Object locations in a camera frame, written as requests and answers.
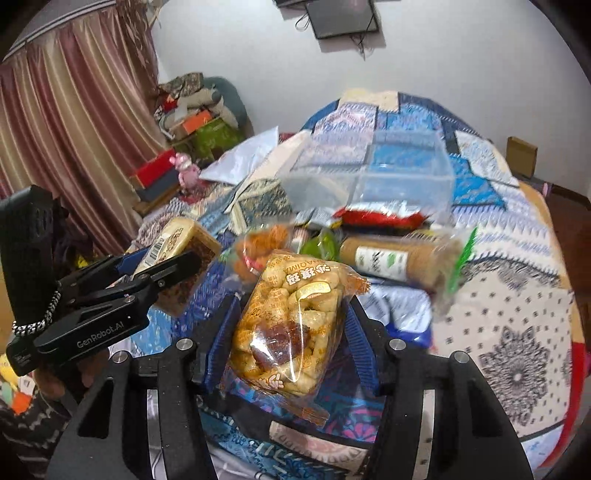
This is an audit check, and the orange shoe box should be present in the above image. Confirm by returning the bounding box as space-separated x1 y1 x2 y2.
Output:
180 110 213 135

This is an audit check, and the left hand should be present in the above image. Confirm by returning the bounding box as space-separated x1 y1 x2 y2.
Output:
33 349 109 400

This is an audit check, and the striped pink curtain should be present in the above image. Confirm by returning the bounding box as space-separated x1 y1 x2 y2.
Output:
1 1 166 253

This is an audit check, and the tan boxed snack pack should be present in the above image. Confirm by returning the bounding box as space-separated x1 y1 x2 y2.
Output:
133 216 221 317

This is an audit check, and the clothes pile on chair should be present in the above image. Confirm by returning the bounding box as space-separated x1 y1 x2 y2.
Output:
153 72 249 140

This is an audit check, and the clear plastic storage bin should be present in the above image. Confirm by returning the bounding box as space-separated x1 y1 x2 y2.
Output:
276 130 456 221

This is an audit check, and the red snack packet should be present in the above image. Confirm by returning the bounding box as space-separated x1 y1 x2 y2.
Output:
332 208 427 230

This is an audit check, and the orange fried snack bag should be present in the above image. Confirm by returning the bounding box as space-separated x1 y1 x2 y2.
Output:
230 223 294 283

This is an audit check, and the green patterned box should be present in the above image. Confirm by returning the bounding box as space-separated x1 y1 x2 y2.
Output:
186 118 245 160

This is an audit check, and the red gift box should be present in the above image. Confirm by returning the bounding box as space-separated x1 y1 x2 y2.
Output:
129 149 175 190

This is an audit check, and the puffed corn snack bag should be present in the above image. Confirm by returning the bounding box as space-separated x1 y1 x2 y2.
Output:
228 250 370 427

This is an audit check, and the patchwork quilt bed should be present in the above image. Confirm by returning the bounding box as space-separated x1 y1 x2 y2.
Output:
133 90 585 479

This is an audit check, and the pink plush toy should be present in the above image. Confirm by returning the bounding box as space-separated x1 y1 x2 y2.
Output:
169 153 200 191

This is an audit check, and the wall mounted monitor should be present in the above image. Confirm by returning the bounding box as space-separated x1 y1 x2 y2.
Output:
305 0 380 40

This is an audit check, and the cardboard box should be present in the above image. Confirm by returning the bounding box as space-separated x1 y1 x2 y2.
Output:
506 136 538 178

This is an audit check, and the long brown biscuit sleeve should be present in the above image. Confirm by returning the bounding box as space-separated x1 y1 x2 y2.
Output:
339 230 465 292

